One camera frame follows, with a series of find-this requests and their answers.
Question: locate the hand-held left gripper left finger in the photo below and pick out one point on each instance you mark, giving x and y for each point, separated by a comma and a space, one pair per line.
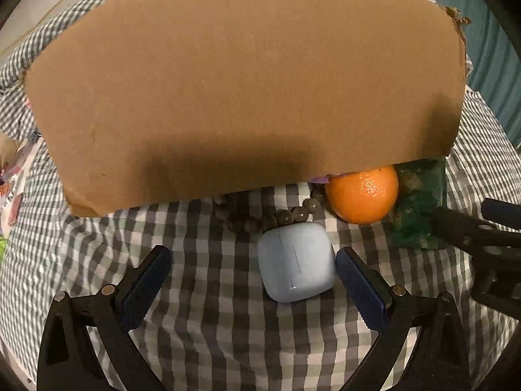
142, 289

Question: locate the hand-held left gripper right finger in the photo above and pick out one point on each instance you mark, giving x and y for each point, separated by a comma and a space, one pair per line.
358, 289

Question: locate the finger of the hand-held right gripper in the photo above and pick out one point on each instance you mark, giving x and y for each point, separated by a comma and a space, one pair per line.
460, 224
504, 214

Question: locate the green foil packet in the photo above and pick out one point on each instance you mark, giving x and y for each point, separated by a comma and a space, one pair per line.
419, 211

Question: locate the light blue earbud case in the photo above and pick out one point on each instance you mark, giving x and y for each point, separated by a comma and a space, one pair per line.
297, 260

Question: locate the brown cardboard sheet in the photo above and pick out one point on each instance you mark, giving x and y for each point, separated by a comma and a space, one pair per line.
244, 89

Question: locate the orange fruit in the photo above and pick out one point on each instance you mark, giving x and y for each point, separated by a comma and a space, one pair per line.
362, 199

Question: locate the grey checked bedsheet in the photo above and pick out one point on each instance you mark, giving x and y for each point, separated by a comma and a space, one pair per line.
224, 334

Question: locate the small purple item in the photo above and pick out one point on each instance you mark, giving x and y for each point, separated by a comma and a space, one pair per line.
321, 179

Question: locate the teal curtain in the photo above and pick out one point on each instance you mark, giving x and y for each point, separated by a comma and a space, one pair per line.
500, 69

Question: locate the colourful printed cloth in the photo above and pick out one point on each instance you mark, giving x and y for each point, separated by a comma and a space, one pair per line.
12, 195

